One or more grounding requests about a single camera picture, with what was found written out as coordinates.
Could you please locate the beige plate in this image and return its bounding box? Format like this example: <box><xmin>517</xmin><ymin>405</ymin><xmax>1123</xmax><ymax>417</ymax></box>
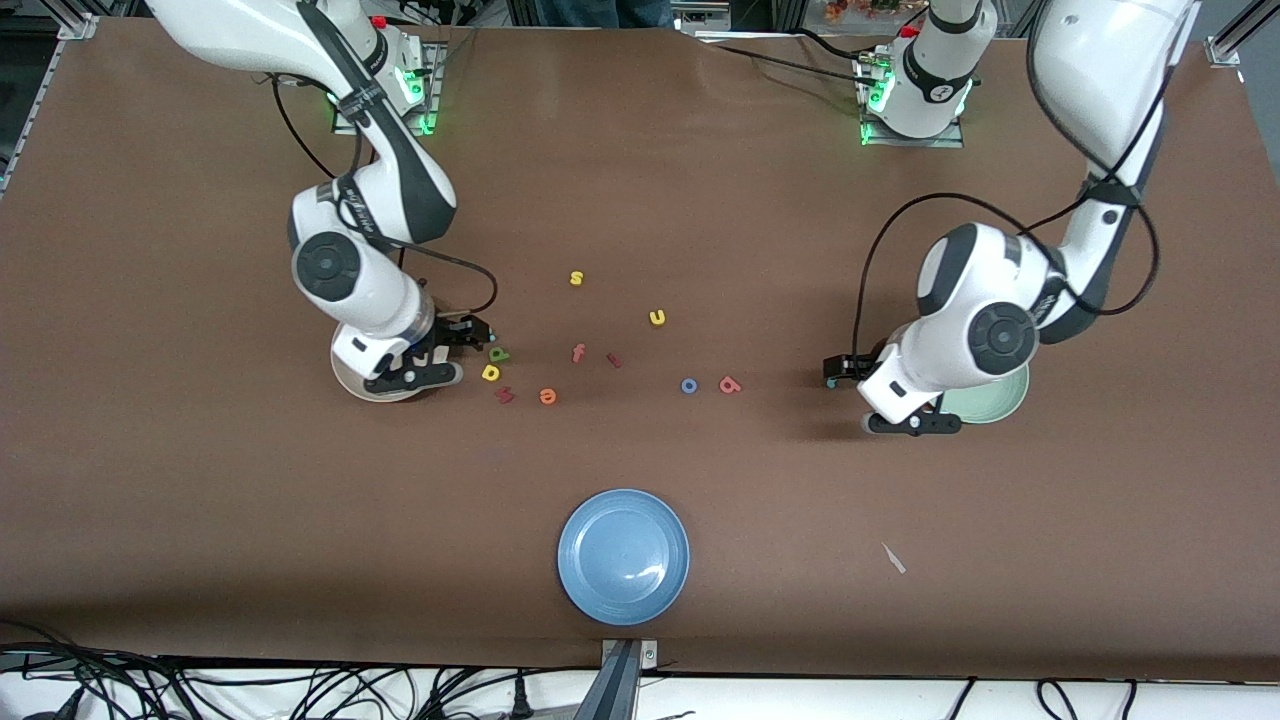
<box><xmin>330</xmin><ymin>340</ymin><xmax>451</xmax><ymax>404</ymax></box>

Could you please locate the green plate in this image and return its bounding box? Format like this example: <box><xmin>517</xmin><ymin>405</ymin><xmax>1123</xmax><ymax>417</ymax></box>
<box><xmin>940</xmin><ymin>365</ymin><xmax>1031</xmax><ymax>425</ymax></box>

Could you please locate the blue plate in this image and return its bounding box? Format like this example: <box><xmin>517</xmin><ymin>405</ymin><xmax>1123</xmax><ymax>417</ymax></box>
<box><xmin>557</xmin><ymin>488</ymin><xmax>691</xmax><ymax>627</ymax></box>

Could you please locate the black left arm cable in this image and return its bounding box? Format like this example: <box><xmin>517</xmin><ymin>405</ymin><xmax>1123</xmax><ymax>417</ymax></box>
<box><xmin>850</xmin><ymin>150</ymin><xmax>1161</xmax><ymax>366</ymax></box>

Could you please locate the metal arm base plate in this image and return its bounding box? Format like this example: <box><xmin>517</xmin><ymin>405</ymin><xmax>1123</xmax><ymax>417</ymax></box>
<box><xmin>857</xmin><ymin>48</ymin><xmax>966</xmax><ymax>149</ymax></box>
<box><xmin>333</xmin><ymin>40</ymin><xmax>442</xmax><ymax>137</ymax></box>

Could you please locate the black base cable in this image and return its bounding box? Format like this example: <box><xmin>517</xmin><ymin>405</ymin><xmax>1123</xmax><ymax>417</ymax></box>
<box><xmin>712</xmin><ymin>43</ymin><xmax>869</xmax><ymax>89</ymax></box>
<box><xmin>795</xmin><ymin>26</ymin><xmax>866</xmax><ymax>61</ymax></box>

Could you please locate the grey aluminium extrusion post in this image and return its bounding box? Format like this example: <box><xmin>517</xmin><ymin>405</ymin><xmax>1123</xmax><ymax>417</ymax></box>
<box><xmin>575</xmin><ymin>640</ymin><xmax>641</xmax><ymax>720</ymax></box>

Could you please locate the aluminium frame profile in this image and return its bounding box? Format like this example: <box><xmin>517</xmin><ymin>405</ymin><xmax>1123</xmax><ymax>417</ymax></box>
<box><xmin>1205</xmin><ymin>0</ymin><xmax>1280</xmax><ymax>69</ymax></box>
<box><xmin>0</xmin><ymin>12</ymin><xmax>101</xmax><ymax>196</ymax></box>

